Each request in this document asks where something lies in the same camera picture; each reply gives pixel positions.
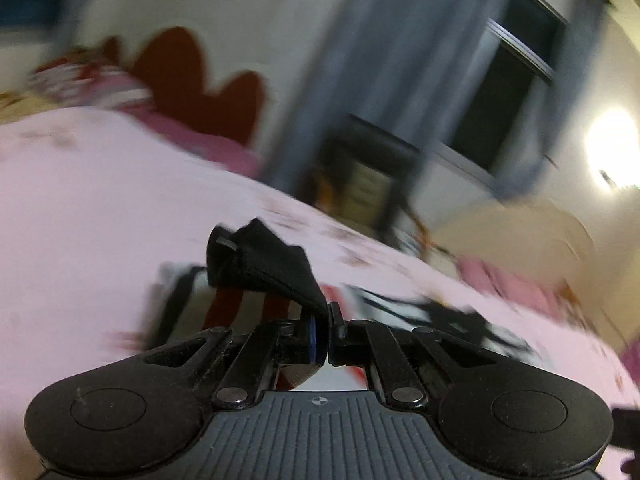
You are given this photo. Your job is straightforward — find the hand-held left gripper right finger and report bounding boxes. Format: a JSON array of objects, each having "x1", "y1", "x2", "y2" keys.
[{"x1": 327, "y1": 303, "x2": 507, "y2": 410}]

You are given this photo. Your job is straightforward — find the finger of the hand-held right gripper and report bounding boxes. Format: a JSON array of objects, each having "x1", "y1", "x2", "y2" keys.
[{"x1": 612, "y1": 408, "x2": 640, "y2": 448}]

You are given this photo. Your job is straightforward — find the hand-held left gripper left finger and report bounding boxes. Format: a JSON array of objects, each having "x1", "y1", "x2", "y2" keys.
[{"x1": 142, "y1": 309, "x2": 327, "y2": 410}]

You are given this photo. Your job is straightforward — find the striped knit sweater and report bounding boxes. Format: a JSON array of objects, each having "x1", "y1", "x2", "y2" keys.
[{"x1": 145, "y1": 217, "x2": 551, "y2": 392}]

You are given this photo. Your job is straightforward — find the orange plush toy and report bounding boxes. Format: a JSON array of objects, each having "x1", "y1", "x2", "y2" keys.
[{"x1": 554, "y1": 280, "x2": 582, "y2": 312}]

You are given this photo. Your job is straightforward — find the black leather armchair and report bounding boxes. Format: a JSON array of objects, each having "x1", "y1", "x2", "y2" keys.
[{"x1": 309, "y1": 114, "x2": 427, "y2": 247}]

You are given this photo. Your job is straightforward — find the cream headboard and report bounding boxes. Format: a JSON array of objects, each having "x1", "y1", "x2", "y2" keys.
[{"x1": 434, "y1": 199, "x2": 597, "y2": 282}]

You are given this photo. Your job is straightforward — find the dark pink pillow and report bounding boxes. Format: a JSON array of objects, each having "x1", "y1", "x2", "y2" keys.
[{"x1": 135, "y1": 110, "x2": 262, "y2": 177}]

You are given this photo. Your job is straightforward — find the pink floral bed sheet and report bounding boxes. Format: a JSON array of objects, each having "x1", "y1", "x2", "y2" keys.
[{"x1": 0, "y1": 107, "x2": 640, "y2": 480}]

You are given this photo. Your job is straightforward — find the long grey-blue curtain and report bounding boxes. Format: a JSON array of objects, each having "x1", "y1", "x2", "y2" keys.
[{"x1": 264, "y1": 0, "x2": 512, "y2": 202}]

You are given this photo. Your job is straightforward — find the window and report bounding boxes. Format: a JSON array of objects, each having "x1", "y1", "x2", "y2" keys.
[{"x1": 425, "y1": 0, "x2": 572, "y2": 187}]

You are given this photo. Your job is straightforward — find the red white headboard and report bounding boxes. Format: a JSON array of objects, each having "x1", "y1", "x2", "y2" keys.
[{"x1": 102, "y1": 25, "x2": 269, "y2": 150}]

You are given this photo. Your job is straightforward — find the tied grey-blue curtain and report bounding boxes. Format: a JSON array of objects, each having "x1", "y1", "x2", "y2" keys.
[{"x1": 494, "y1": 0, "x2": 607, "y2": 202}]

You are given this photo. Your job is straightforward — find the pink white printed cloth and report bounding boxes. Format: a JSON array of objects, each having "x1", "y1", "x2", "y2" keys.
[{"x1": 27, "y1": 50, "x2": 152, "y2": 112}]

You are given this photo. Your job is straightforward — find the wall lamp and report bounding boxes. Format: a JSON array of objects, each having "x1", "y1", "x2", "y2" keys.
[{"x1": 584, "y1": 106, "x2": 640, "y2": 188}]

